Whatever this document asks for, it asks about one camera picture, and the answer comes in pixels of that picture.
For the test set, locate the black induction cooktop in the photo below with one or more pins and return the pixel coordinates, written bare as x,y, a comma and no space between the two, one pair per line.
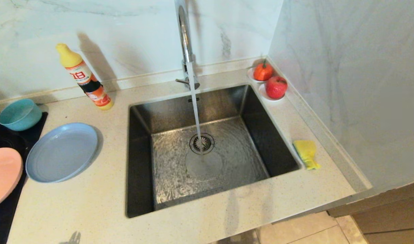
7,139

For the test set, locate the yellow green sponge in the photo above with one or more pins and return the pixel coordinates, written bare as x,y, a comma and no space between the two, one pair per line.
307,152

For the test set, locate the metal sink drain strainer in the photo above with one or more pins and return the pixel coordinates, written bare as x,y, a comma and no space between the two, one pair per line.
207,143

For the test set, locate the orange detergent bottle yellow cap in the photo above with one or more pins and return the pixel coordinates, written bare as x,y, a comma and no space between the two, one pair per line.
83,76

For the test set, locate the stainless steel sink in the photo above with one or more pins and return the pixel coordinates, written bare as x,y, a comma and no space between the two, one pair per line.
244,162

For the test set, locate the clear water stream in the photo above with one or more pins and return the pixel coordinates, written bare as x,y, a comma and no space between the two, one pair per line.
195,105

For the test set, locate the chrome faucet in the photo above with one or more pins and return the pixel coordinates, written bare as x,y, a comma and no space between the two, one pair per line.
186,37

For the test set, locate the blue bowl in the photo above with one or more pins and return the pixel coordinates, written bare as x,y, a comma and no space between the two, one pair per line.
20,115

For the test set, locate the small white dish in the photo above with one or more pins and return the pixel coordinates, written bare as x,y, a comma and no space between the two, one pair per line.
266,97
250,74

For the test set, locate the brown wooden cabinet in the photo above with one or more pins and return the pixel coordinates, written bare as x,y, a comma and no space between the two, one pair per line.
390,217

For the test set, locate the red toy apple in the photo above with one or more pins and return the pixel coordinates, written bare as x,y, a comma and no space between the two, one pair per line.
276,87

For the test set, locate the orange toy persimmon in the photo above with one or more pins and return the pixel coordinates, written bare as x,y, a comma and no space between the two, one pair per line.
263,72

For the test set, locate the light blue plate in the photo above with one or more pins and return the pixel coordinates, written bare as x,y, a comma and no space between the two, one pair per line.
63,152

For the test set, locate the pink plate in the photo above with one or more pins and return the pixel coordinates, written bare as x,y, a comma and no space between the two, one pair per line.
3,176

